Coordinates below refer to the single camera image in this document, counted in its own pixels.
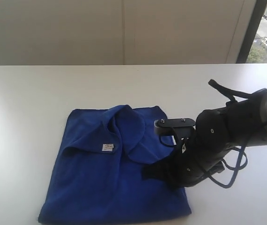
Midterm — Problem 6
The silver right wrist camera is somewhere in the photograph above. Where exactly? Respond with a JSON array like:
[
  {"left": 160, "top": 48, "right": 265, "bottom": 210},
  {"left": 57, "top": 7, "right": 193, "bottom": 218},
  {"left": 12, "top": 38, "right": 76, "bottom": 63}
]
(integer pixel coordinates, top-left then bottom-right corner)
[{"left": 154, "top": 118, "right": 195, "bottom": 139}]

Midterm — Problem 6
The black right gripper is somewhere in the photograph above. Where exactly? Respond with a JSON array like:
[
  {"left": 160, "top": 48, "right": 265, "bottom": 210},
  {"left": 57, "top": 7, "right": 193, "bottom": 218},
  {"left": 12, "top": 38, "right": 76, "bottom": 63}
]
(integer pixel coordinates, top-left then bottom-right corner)
[{"left": 141, "top": 137, "right": 230, "bottom": 190}]

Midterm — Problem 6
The blue microfiber towel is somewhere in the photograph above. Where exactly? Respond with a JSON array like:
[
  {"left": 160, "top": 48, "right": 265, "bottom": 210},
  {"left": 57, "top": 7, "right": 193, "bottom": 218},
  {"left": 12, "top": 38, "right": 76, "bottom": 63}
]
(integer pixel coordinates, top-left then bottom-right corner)
[{"left": 38, "top": 105, "right": 191, "bottom": 225}]

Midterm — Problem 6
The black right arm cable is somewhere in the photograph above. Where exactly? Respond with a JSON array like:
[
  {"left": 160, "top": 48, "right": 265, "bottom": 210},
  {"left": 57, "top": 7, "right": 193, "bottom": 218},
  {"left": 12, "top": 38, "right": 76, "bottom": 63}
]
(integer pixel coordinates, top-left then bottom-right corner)
[{"left": 158, "top": 79, "right": 249, "bottom": 188}]

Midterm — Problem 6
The white towel label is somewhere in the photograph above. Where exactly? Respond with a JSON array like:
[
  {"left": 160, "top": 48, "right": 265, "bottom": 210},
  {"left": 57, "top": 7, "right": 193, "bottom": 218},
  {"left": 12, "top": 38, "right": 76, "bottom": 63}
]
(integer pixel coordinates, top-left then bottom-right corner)
[{"left": 102, "top": 143, "right": 114, "bottom": 152}]

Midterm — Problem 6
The dark window frame post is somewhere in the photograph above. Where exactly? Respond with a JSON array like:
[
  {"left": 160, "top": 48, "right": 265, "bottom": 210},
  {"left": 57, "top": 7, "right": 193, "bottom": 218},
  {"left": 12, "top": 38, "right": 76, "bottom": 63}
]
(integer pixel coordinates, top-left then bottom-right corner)
[{"left": 236, "top": 0, "right": 267, "bottom": 64}]

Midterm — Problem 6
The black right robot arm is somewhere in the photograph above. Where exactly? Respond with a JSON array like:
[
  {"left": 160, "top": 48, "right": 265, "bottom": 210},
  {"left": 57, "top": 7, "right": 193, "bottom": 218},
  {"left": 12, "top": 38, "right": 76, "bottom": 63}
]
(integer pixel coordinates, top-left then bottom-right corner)
[{"left": 141, "top": 89, "right": 267, "bottom": 189}]

